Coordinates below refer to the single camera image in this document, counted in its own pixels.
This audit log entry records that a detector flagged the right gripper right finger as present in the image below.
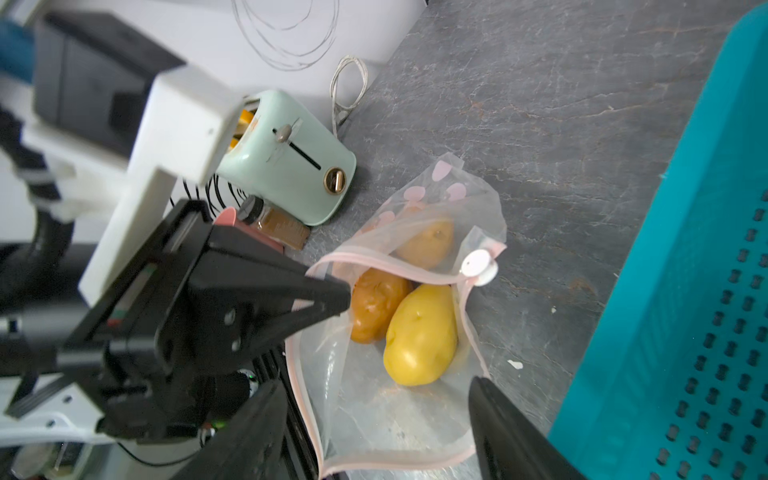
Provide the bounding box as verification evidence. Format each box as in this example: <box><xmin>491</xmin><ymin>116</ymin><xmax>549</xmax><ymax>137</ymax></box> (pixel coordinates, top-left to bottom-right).
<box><xmin>468</xmin><ymin>377</ymin><xmax>585</xmax><ymax>480</ymax></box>

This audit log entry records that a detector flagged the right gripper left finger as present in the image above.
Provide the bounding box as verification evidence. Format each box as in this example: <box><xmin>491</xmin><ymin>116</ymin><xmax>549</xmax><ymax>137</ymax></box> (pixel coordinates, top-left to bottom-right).
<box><xmin>174</xmin><ymin>380</ymin><xmax>288</xmax><ymax>480</ymax></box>

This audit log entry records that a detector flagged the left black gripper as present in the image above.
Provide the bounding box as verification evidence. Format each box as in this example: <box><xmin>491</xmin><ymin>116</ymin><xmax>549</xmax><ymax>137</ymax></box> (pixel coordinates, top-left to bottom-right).
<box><xmin>56</xmin><ymin>200</ymin><xmax>351</xmax><ymax>444</ymax></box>

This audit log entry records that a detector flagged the teal plastic basket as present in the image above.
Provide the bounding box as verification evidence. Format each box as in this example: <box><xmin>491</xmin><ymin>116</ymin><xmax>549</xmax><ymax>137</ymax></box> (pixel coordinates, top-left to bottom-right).
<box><xmin>549</xmin><ymin>6</ymin><xmax>767</xmax><ymax>479</ymax></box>

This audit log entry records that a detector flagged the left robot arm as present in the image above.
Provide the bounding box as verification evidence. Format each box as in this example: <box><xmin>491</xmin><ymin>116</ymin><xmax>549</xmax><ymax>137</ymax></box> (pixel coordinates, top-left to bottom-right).
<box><xmin>1</xmin><ymin>200</ymin><xmax>351</xmax><ymax>479</ymax></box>

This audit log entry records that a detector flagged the red cup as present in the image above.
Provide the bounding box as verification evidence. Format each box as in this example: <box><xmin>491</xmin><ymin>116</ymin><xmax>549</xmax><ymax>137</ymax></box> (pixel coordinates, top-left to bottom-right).
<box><xmin>213</xmin><ymin>207</ymin><xmax>285</xmax><ymax>254</ymax></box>

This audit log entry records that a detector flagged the brown spice jar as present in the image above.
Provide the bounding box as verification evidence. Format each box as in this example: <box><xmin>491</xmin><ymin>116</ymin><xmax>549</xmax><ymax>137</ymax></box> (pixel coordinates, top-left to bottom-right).
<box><xmin>237</xmin><ymin>195</ymin><xmax>310</xmax><ymax>250</ymax></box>

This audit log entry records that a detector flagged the potato bottom left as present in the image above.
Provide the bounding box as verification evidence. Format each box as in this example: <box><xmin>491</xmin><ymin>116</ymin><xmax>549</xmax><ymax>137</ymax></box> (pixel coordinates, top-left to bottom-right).
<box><xmin>350</xmin><ymin>268</ymin><xmax>413</xmax><ymax>344</ymax></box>

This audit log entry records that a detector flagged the green yellowish potato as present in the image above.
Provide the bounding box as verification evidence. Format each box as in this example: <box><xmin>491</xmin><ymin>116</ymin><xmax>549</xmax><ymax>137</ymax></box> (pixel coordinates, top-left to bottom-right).
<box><xmin>383</xmin><ymin>284</ymin><xmax>458</xmax><ymax>387</ymax></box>

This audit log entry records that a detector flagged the mint green toaster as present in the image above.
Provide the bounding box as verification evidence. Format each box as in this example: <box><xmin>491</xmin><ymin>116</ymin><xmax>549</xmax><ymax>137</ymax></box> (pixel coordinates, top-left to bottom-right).
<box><xmin>217</xmin><ymin>90</ymin><xmax>357</xmax><ymax>226</ymax></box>

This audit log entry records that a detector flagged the lower toast slice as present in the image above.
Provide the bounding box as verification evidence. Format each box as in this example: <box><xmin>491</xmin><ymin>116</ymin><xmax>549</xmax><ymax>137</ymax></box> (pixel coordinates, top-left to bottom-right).
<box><xmin>229</xmin><ymin>110</ymin><xmax>254</xmax><ymax>149</ymax></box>

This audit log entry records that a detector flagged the potato top right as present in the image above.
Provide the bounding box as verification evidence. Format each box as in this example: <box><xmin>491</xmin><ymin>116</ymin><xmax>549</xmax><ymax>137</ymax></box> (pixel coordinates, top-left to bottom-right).
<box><xmin>394</xmin><ymin>219</ymin><xmax>455</xmax><ymax>270</ymax></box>

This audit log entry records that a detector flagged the white toaster cable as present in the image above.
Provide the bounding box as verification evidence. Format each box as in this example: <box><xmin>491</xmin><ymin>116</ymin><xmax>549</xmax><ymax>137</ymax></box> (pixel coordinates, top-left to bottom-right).
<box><xmin>328</xmin><ymin>55</ymin><xmax>371</xmax><ymax>136</ymax></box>

